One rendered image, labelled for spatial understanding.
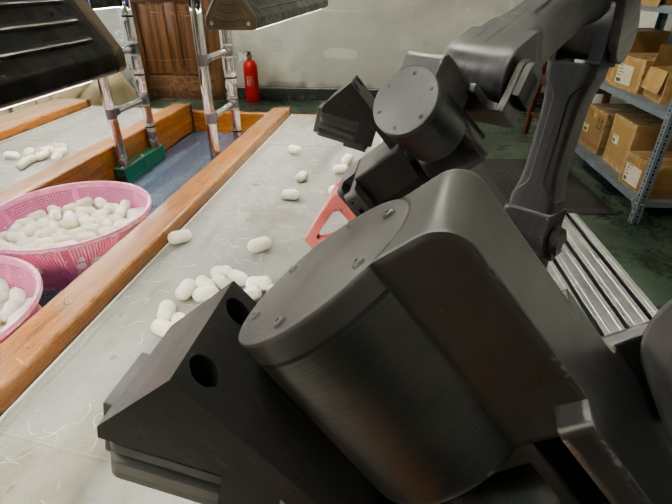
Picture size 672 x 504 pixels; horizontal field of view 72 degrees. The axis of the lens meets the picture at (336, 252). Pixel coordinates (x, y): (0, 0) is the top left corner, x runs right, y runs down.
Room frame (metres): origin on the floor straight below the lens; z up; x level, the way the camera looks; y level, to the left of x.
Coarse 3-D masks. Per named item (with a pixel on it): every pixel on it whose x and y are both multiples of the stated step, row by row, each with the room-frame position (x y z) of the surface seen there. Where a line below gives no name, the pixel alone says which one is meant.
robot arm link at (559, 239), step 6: (558, 228) 0.58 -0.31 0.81; (552, 234) 0.57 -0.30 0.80; (558, 234) 0.57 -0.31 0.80; (564, 234) 0.58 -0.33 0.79; (552, 240) 0.57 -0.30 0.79; (558, 240) 0.56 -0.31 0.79; (564, 240) 0.58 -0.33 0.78; (546, 246) 0.57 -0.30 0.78; (552, 246) 0.57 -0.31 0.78; (558, 246) 0.57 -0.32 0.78; (552, 252) 0.57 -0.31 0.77; (558, 252) 0.60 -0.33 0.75; (546, 258) 0.58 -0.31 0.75; (552, 258) 0.58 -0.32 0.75
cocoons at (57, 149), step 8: (56, 144) 1.11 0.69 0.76; (64, 144) 1.12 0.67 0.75; (8, 152) 1.04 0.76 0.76; (16, 152) 1.05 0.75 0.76; (24, 152) 1.05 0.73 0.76; (32, 152) 1.07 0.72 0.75; (40, 152) 1.04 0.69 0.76; (48, 152) 1.06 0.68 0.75; (56, 152) 1.04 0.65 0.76; (64, 152) 1.07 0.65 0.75; (24, 160) 0.99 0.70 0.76; (32, 160) 1.02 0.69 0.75; (40, 160) 1.04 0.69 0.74; (56, 160) 1.03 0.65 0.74
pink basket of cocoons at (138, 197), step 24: (48, 192) 0.80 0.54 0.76; (72, 192) 0.82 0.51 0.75; (96, 192) 0.83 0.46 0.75; (120, 192) 0.83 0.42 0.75; (144, 192) 0.79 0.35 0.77; (0, 216) 0.72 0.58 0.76; (24, 216) 0.75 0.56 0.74; (144, 216) 0.70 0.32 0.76; (96, 240) 0.61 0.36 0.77; (48, 264) 0.59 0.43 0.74; (72, 264) 0.60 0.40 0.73; (48, 288) 0.61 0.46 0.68
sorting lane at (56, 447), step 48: (288, 144) 1.16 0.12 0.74; (336, 144) 1.16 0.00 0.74; (240, 192) 0.85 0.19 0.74; (192, 240) 0.66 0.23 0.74; (240, 240) 0.66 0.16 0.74; (288, 240) 0.66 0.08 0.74; (144, 288) 0.52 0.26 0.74; (96, 336) 0.42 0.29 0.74; (144, 336) 0.42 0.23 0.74; (48, 384) 0.35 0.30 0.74; (96, 384) 0.35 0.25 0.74; (0, 432) 0.29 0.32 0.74; (48, 432) 0.29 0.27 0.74; (96, 432) 0.29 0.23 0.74; (0, 480) 0.24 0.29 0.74; (48, 480) 0.24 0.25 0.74; (96, 480) 0.24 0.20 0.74
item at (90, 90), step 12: (84, 84) 3.16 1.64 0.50; (96, 84) 3.18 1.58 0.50; (120, 84) 3.33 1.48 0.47; (48, 96) 3.11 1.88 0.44; (60, 96) 3.09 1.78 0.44; (72, 96) 3.09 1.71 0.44; (84, 96) 3.10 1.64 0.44; (96, 96) 3.12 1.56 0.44; (120, 96) 3.29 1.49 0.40; (132, 96) 3.48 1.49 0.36
